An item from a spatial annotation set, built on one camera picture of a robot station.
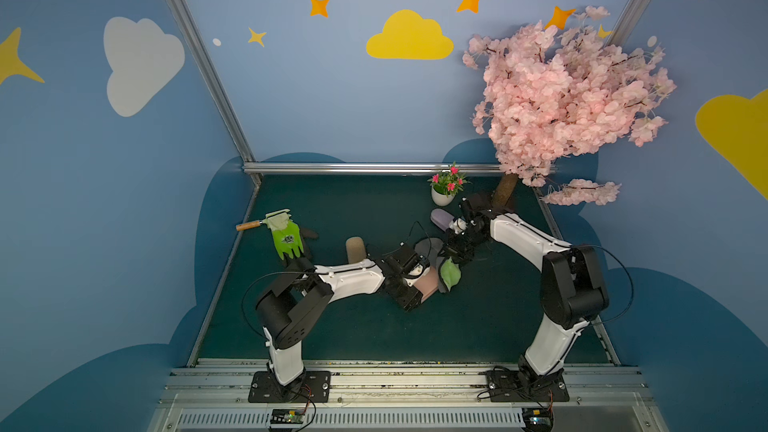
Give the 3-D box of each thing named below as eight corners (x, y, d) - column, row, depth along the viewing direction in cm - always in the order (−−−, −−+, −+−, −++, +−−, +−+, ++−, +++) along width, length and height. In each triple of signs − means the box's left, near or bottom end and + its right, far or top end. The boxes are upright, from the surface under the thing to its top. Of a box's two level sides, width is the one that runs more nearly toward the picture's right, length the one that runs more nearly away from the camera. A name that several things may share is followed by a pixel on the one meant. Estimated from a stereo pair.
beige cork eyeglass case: (348, 263, 97) (348, 260, 95) (346, 240, 102) (345, 237, 101) (367, 260, 98) (367, 257, 96) (363, 237, 103) (363, 234, 102)
